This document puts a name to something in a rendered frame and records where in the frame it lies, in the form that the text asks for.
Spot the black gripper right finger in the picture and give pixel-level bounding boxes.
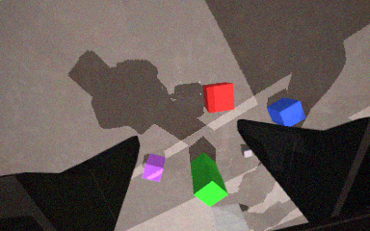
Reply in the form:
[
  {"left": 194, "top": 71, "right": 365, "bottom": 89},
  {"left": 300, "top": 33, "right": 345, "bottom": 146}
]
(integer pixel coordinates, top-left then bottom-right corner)
[{"left": 237, "top": 116, "right": 370, "bottom": 222}]

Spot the green block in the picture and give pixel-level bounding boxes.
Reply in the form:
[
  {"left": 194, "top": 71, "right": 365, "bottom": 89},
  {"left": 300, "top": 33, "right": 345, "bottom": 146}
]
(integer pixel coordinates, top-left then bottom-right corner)
[
  {"left": 192, "top": 164, "right": 227, "bottom": 207},
  {"left": 191, "top": 152, "right": 220, "bottom": 176}
]

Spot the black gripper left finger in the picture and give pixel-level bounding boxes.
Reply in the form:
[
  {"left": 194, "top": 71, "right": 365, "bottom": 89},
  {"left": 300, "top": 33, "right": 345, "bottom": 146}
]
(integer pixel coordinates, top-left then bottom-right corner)
[{"left": 0, "top": 136, "right": 140, "bottom": 231}]

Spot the blue block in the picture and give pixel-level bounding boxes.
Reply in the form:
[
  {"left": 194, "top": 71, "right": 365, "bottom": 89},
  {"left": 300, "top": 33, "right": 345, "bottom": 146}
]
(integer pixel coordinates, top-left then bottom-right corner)
[{"left": 267, "top": 97, "right": 305, "bottom": 126}]

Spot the red block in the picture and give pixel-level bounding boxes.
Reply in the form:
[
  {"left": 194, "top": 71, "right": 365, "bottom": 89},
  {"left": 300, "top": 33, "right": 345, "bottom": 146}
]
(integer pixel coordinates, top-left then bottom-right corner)
[{"left": 203, "top": 82, "right": 234, "bottom": 113}]

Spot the purple cube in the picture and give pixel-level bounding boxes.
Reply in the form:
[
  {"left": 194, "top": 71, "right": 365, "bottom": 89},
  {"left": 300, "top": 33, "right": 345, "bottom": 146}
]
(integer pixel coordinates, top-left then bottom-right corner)
[{"left": 142, "top": 154, "right": 166, "bottom": 181}]

